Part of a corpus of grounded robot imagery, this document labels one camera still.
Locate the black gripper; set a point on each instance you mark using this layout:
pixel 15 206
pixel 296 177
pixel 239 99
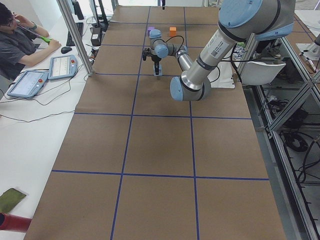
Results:
pixel 156 59

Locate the light blue foam block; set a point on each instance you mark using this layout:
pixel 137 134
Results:
pixel 161 72

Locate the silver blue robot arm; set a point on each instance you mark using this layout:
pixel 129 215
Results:
pixel 237 20

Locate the purple foam block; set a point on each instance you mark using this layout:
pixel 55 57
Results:
pixel 149 29

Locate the orange foam block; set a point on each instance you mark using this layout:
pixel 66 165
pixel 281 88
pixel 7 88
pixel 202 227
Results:
pixel 172 31

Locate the black power adapter box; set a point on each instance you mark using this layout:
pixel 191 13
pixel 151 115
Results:
pixel 96 36

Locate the black computer mouse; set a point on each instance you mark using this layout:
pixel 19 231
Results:
pixel 65 49

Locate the white plastic chair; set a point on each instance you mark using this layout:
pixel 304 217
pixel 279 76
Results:
pixel 256 73

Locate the far blue teach pendant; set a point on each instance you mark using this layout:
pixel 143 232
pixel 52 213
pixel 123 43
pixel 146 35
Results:
pixel 61 67

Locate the blue teach pendant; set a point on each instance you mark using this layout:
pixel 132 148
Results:
pixel 61 67
pixel 29 84

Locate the brown paper table cover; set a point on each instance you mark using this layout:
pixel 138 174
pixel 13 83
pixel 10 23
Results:
pixel 137 165

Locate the green handheld object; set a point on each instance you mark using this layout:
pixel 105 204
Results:
pixel 45 39

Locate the near blue teach pendant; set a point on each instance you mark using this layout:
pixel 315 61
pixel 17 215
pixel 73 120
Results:
pixel 29 84

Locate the seated person in grey shirt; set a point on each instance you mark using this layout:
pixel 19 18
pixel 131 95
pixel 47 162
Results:
pixel 17 48

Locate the green cloth pouch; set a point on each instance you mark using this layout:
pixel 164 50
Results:
pixel 9 199

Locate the red cylinder object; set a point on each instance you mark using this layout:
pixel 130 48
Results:
pixel 14 223

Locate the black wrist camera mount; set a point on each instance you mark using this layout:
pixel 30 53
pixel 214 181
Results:
pixel 146 53

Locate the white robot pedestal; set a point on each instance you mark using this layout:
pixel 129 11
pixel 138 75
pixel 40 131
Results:
pixel 222 76

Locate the aluminium frame post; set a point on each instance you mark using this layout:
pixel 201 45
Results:
pixel 71 26

